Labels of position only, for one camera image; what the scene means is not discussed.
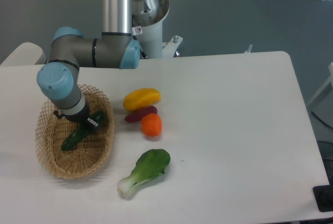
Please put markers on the oval wicker basket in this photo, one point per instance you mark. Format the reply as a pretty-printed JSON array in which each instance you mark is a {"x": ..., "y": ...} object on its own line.
[{"x": 89, "y": 154}]

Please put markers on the orange bell pepper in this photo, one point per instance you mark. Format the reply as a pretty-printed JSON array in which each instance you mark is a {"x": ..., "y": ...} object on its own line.
[{"x": 151, "y": 125}]

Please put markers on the purple sweet potato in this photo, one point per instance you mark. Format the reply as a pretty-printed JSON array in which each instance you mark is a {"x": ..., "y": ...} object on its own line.
[{"x": 136, "y": 116}]

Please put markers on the white furniture leg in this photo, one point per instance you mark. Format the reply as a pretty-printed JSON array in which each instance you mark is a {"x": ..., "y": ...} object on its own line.
[{"x": 322, "y": 92}]

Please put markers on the white chair back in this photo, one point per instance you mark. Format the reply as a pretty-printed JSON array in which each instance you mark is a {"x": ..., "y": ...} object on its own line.
[{"x": 25, "y": 54}]

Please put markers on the green cucumber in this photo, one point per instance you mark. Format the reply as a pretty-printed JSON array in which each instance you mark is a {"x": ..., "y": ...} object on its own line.
[{"x": 79, "y": 133}]

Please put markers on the green bok choy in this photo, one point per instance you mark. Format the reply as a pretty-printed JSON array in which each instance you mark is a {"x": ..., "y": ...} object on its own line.
[{"x": 149, "y": 166}]

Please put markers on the black device at edge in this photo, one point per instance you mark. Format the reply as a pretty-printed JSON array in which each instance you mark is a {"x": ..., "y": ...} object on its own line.
[{"x": 323, "y": 197}]

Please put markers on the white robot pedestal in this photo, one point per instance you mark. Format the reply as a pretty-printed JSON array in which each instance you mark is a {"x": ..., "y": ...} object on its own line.
[{"x": 147, "y": 20}]

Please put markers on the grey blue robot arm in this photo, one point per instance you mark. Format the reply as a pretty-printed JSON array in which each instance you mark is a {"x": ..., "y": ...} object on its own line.
[{"x": 117, "y": 48}]

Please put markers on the yellow bell pepper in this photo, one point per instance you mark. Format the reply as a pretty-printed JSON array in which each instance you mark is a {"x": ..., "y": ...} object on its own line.
[{"x": 141, "y": 98}]

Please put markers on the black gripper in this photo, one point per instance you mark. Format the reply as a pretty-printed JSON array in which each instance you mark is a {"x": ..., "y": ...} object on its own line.
[{"x": 78, "y": 114}]

